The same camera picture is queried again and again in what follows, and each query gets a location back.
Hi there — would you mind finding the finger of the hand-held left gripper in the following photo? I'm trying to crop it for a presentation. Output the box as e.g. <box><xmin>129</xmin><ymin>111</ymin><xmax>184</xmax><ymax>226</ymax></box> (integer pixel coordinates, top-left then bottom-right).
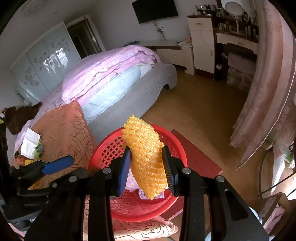
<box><xmin>10</xmin><ymin>155</ymin><xmax>75</xmax><ymax>183</ymax></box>
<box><xmin>16</xmin><ymin>177</ymin><xmax>72</xmax><ymax>197</ymax></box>

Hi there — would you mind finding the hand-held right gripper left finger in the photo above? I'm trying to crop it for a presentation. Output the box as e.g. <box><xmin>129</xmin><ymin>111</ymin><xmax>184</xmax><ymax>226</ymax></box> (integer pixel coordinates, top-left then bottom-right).
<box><xmin>24</xmin><ymin>146</ymin><xmax>133</xmax><ymax>241</ymax></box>

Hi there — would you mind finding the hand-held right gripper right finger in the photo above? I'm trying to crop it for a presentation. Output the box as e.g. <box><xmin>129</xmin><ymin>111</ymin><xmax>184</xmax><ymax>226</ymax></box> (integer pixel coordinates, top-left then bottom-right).
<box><xmin>162</xmin><ymin>146</ymin><xmax>270</xmax><ymax>241</ymax></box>

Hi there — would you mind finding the green wrapper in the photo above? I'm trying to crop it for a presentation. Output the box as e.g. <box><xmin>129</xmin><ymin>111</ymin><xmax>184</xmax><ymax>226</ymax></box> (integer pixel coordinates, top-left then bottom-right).
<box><xmin>35</xmin><ymin>142</ymin><xmax>44</xmax><ymax>158</ymax></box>

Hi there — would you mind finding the yellow foam fruit net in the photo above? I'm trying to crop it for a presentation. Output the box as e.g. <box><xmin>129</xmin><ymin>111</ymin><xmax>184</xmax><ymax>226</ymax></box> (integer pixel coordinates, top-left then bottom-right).
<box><xmin>121</xmin><ymin>115</ymin><xmax>167</xmax><ymax>200</ymax></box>

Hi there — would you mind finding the orange brown wrapper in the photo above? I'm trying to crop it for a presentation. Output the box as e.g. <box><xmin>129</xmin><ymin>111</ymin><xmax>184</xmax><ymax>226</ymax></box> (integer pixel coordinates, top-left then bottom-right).
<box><xmin>14</xmin><ymin>152</ymin><xmax>33</xmax><ymax>166</ymax></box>

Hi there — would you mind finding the white paper sheet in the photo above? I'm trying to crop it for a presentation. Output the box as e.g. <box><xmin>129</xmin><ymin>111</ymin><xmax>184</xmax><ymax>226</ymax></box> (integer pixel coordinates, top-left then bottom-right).
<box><xmin>20</xmin><ymin>128</ymin><xmax>41</xmax><ymax>156</ymax></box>

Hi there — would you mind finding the red plastic basket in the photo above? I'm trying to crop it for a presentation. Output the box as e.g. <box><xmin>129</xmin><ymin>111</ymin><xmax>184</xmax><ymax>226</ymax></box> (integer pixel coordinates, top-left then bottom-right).
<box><xmin>88</xmin><ymin>124</ymin><xmax>188</xmax><ymax>222</ymax></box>

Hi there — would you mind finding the red stool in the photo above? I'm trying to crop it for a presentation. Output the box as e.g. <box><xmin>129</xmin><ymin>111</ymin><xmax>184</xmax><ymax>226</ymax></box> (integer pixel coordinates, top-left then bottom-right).
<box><xmin>159</xmin><ymin>129</ymin><xmax>223</xmax><ymax>220</ymax></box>

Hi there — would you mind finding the orange rose-patterned blanket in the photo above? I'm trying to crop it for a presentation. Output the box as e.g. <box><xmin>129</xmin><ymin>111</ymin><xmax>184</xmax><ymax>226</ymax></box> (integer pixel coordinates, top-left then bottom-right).
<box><xmin>11</xmin><ymin>100</ymin><xmax>178</xmax><ymax>241</ymax></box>

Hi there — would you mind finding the brown plush toy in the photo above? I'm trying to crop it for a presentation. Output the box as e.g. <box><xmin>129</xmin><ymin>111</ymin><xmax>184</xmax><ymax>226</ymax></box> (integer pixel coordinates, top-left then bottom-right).
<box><xmin>4</xmin><ymin>101</ymin><xmax>43</xmax><ymax>135</ymax></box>

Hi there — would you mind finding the pink floral bedsheet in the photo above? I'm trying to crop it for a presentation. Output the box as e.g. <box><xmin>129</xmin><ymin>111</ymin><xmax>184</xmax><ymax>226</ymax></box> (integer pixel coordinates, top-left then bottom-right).
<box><xmin>14</xmin><ymin>81</ymin><xmax>67</xmax><ymax>149</ymax></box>

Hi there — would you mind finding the grey upholstered bed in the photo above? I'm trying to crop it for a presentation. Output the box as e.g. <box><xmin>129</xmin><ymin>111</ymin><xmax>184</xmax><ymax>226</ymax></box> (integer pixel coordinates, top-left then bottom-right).
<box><xmin>6</xmin><ymin>44</ymin><xmax>178</xmax><ymax>149</ymax></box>

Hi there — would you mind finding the light blue folded quilt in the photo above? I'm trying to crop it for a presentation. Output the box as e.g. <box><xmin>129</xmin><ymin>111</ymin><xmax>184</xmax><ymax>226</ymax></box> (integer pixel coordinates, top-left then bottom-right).
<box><xmin>82</xmin><ymin>65</ymin><xmax>155</xmax><ymax>123</ymax></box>

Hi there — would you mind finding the white floral glass wardrobe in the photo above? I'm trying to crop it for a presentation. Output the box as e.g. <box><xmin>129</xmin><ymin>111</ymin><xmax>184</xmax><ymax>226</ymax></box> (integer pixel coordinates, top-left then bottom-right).
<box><xmin>10</xmin><ymin>21</ymin><xmax>82</xmax><ymax>105</ymax></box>

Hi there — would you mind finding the pink folded duvet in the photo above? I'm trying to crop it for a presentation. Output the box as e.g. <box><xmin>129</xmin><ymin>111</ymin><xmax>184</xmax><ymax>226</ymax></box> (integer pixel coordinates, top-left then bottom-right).
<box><xmin>62</xmin><ymin>44</ymin><xmax>162</xmax><ymax>105</ymax></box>

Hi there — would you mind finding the low cream television cabinet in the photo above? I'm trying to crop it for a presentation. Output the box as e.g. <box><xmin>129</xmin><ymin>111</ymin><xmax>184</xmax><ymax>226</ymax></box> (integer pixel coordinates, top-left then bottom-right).
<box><xmin>139</xmin><ymin>39</ymin><xmax>195</xmax><ymax>75</ymax></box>

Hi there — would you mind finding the patterned storage box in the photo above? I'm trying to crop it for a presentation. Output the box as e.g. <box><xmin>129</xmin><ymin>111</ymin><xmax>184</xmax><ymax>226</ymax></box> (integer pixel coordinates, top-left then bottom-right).
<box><xmin>226</xmin><ymin>67</ymin><xmax>253</xmax><ymax>91</ymax></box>

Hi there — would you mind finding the pink floral curtain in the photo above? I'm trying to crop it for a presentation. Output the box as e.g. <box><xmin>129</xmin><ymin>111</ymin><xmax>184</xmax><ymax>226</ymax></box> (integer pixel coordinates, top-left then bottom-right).
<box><xmin>229</xmin><ymin>0</ymin><xmax>296</xmax><ymax>171</ymax></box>

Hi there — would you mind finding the dark wooden door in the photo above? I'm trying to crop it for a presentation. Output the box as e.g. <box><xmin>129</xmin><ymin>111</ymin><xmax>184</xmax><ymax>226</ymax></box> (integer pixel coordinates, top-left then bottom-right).
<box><xmin>67</xmin><ymin>14</ymin><xmax>106</xmax><ymax>59</ymax></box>

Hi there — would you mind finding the tall cream cabinet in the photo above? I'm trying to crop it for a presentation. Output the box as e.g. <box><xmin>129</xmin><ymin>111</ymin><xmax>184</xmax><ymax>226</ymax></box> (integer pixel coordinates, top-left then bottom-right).
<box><xmin>187</xmin><ymin>16</ymin><xmax>218</xmax><ymax>75</ymax></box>

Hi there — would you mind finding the pink cushioned stool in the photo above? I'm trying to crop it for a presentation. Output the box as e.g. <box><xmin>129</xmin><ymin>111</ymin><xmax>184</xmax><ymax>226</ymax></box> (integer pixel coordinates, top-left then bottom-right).
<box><xmin>228</xmin><ymin>53</ymin><xmax>257</xmax><ymax>75</ymax></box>

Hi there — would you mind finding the pink flower in vase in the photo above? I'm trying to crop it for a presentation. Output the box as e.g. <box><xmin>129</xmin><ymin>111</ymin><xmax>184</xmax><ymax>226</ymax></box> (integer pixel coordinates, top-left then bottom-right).
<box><xmin>152</xmin><ymin>21</ymin><xmax>167</xmax><ymax>41</ymax></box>

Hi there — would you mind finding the dark wood vanity desk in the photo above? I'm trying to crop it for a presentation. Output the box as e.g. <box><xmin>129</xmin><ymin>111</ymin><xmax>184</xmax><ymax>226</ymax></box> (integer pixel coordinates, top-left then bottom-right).
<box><xmin>214</xmin><ymin>30</ymin><xmax>259</xmax><ymax>91</ymax></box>

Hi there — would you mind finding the row of cosmetic bottles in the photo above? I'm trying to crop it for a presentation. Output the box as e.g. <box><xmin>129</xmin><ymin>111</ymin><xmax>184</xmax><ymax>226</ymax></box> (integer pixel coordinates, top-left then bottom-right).
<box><xmin>195</xmin><ymin>4</ymin><xmax>259</xmax><ymax>39</ymax></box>

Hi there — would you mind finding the round ceiling light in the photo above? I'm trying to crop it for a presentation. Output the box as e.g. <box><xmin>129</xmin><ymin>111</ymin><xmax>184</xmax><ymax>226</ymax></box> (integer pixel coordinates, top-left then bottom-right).
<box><xmin>22</xmin><ymin>0</ymin><xmax>50</xmax><ymax>14</ymax></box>

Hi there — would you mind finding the round white standing mirror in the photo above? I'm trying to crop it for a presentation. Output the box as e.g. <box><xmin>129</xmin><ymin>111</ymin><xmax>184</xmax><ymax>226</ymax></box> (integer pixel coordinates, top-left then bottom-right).
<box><xmin>225</xmin><ymin>1</ymin><xmax>245</xmax><ymax>33</ymax></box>

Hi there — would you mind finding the black wall television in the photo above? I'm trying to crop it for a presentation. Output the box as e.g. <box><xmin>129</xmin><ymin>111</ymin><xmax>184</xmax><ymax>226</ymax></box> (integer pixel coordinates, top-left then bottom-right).
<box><xmin>131</xmin><ymin>0</ymin><xmax>179</xmax><ymax>24</ymax></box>

